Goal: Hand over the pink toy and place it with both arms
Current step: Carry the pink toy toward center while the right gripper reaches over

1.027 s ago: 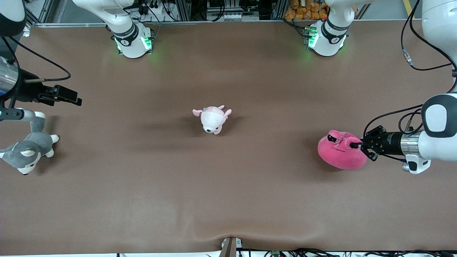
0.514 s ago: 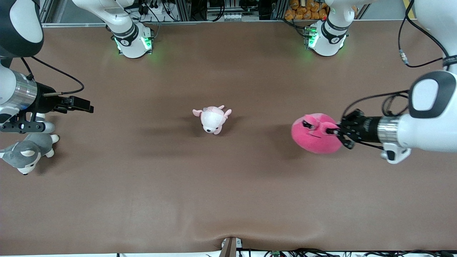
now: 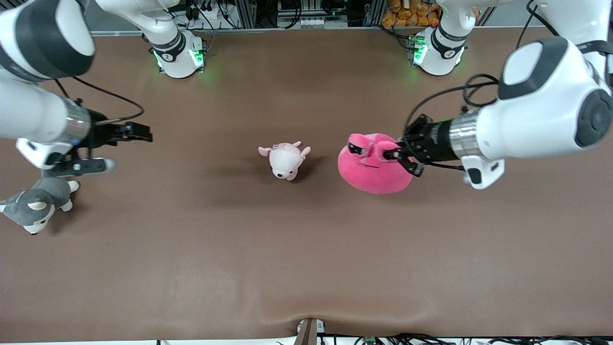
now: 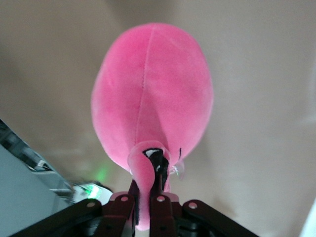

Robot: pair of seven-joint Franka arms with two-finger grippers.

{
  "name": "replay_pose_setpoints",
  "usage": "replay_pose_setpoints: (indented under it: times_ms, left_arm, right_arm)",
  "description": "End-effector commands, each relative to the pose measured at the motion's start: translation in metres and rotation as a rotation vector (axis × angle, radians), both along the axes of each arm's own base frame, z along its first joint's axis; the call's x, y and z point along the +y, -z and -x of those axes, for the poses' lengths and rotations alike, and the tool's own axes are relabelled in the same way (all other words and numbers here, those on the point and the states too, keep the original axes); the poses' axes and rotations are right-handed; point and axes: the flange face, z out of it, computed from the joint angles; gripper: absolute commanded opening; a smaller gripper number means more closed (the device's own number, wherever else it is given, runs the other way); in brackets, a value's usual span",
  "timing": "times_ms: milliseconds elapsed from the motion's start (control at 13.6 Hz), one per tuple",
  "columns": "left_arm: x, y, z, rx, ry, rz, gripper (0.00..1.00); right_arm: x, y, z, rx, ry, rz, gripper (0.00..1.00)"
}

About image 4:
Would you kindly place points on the brown table cover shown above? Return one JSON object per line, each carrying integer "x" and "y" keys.
{"x": 259, "y": 98}

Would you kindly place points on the pink round plush toy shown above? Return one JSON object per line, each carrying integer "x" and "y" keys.
{"x": 153, "y": 98}

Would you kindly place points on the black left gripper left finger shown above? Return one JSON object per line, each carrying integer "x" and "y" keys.
{"x": 86, "y": 219}

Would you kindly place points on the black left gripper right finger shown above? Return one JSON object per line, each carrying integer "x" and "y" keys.
{"x": 197, "y": 219}

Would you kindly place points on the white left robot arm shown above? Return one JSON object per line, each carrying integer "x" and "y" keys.
{"x": 93, "y": 191}

